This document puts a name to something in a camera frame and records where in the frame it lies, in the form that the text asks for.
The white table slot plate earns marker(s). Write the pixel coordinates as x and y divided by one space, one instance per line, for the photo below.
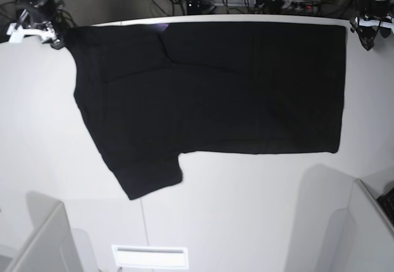
164 258

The black T-shirt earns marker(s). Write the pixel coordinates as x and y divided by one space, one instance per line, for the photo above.
148 93

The left white partition panel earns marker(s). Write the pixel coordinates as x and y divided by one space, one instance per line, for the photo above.
50 247

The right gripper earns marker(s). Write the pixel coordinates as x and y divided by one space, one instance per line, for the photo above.
42 14

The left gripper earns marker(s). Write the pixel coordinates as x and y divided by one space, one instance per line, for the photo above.
370 15

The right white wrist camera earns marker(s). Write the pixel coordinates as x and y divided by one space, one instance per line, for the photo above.
17 33

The black keyboard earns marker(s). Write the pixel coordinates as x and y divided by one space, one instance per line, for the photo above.
386 201

